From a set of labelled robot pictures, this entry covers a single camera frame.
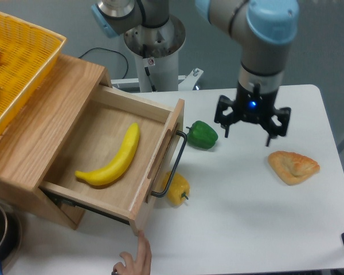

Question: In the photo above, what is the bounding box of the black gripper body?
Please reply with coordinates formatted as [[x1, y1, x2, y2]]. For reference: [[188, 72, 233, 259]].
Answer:
[[234, 84, 278, 124]]

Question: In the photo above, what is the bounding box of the yellow banana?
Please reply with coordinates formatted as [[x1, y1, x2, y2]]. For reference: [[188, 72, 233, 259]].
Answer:
[[75, 123, 140, 187]]

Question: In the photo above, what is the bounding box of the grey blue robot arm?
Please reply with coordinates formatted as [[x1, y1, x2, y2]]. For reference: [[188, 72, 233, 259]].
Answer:
[[195, 1, 299, 144]]

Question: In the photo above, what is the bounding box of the wooden open top drawer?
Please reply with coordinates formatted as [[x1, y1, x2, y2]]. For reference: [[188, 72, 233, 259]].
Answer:
[[40, 86, 185, 233]]

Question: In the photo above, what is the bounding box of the wooden drawer cabinet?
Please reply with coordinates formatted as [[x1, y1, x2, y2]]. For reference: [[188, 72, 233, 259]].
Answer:
[[0, 54, 111, 229]]

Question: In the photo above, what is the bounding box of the person's hand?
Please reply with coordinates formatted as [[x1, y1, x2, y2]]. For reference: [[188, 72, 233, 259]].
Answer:
[[112, 230, 152, 275]]

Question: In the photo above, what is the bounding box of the green bell pepper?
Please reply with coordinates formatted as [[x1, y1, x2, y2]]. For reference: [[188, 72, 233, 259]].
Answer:
[[186, 120, 218, 150]]

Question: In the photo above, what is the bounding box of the golden pastry bread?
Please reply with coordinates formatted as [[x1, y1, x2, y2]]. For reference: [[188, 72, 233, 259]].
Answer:
[[267, 151, 320, 186]]

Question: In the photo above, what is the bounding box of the yellow bell pepper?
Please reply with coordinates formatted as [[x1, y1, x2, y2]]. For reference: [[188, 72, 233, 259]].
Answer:
[[166, 172, 190, 206]]

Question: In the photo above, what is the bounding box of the yellow plastic basket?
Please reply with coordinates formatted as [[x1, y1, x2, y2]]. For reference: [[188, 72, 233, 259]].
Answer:
[[0, 12, 67, 136]]

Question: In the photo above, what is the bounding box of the dark metal pot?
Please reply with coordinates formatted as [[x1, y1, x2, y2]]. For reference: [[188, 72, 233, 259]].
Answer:
[[0, 204, 22, 274]]

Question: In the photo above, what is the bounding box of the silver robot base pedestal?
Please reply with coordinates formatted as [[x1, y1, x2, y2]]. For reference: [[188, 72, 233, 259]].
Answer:
[[90, 0, 207, 93]]

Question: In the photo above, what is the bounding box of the black drawer handle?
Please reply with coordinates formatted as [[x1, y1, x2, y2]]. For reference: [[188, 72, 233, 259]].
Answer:
[[150, 130, 187, 198]]

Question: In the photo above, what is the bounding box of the black cable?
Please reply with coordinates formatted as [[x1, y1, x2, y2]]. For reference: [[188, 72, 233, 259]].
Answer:
[[78, 47, 129, 80]]

